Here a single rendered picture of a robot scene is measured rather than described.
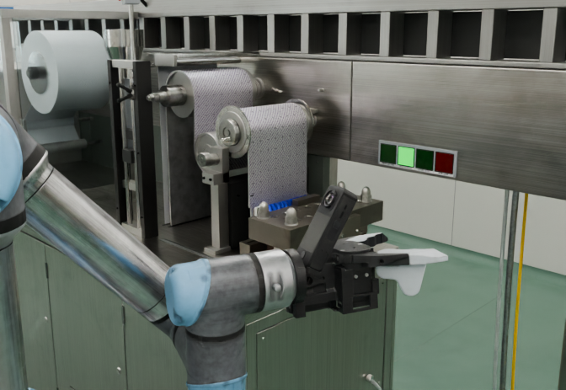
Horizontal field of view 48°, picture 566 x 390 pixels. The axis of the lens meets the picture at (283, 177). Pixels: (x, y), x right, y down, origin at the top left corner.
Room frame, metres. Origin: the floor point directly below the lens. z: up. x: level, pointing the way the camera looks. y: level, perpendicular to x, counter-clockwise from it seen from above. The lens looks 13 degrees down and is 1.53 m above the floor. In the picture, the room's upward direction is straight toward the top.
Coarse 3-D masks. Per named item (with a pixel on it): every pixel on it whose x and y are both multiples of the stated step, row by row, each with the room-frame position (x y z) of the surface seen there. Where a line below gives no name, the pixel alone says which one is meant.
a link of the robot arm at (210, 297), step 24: (192, 264) 0.71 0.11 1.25; (216, 264) 0.72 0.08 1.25; (240, 264) 0.72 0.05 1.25; (168, 288) 0.71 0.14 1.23; (192, 288) 0.68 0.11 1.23; (216, 288) 0.69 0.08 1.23; (240, 288) 0.70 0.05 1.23; (264, 288) 0.71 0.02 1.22; (168, 312) 0.71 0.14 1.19; (192, 312) 0.68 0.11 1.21; (216, 312) 0.69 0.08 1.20; (240, 312) 0.71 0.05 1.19; (216, 336) 0.69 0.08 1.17
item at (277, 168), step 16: (256, 144) 1.72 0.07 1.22; (272, 144) 1.76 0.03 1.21; (288, 144) 1.81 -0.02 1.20; (304, 144) 1.86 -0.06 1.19; (256, 160) 1.72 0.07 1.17; (272, 160) 1.76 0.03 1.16; (288, 160) 1.81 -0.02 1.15; (304, 160) 1.86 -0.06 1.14; (256, 176) 1.72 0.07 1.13; (272, 176) 1.76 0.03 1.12; (288, 176) 1.81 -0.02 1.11; (304, 176) 1.86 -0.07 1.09; (256, 192) 1.72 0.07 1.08; (272, 192) 1.76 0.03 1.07; (288, 192) 1.81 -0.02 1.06; (304, 192) 1.86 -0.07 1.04
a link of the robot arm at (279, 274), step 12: (264, 252) 0.76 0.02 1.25; (276, 252) 0.76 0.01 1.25; (264, 264) 0.73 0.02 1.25; (276, 264) 0.73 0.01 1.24; (288, 264) 0.74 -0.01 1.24; (264, 276) 0.72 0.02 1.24; (276, 276) 0.73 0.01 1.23; (288, 276) 0.73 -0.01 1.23; (276, 288) 0.71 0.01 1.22; (288, 288) 0.73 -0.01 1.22; (264, 300) 0.77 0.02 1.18; (276, 300) 0.72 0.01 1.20; (288, 300) 0.73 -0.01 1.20
